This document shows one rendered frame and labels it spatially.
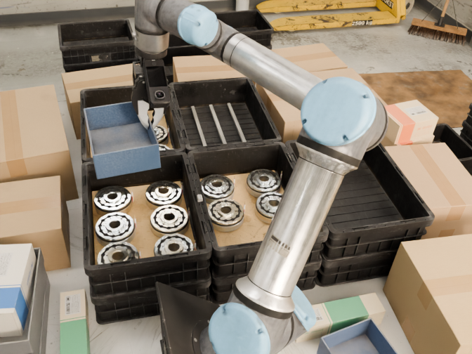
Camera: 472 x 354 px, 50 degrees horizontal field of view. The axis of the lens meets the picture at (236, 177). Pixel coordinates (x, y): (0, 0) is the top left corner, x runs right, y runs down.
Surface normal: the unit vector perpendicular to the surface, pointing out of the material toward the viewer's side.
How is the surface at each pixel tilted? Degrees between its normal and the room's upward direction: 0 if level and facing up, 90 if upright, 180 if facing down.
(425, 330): 90
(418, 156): 0
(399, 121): 0
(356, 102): 46
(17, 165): 90
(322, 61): 0
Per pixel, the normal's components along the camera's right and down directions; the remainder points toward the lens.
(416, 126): 0.38, 0.61
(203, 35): 0.77, 0.47
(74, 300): 0.05, -0.76
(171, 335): 0.70, -0.65
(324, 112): -0.40, -0.18
